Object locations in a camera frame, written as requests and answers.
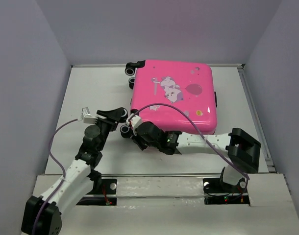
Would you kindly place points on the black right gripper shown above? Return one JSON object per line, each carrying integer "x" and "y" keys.
{"x": 136, "y": 138}

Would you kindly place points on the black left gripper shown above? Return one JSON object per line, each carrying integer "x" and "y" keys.
{"x": 115, "y": 114}

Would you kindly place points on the pink hard-shell suitcase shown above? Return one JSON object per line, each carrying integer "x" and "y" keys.
{"x": 174, "y": 95}

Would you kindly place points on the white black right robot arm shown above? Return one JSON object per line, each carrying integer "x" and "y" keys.
{"x": 238, "y": 149}

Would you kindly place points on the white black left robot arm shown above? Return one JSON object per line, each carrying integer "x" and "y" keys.
{"x": 43, "y": 215}

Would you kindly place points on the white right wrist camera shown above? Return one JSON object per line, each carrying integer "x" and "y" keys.
{"x": 134, "y": 121}

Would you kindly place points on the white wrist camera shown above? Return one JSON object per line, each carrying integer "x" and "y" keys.
{"x": 134, "y": 121}
{"x": 86, "y": 116}

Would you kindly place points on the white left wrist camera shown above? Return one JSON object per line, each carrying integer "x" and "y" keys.
{"x": 86, "y": 116}

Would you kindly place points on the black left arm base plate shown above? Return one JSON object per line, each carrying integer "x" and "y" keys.
{"x": 103, "y": 194}

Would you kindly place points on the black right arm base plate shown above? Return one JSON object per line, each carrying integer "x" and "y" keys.
{"x": 218, "y": 193}

